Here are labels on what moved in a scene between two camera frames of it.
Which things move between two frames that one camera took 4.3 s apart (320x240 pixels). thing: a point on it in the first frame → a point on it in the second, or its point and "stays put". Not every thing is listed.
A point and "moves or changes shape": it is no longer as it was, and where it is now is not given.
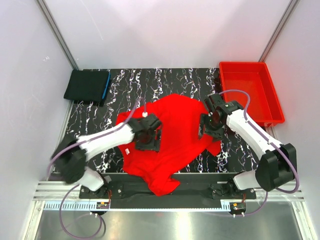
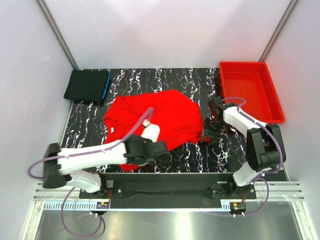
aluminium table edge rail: [66, 191] stays put
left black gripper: [154, 145] → [147, 141]
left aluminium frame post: [57, 33] stays put
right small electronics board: [238, 206] stays put
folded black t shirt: [86, 87] stays put
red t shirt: [180, 118] moves or changes shape
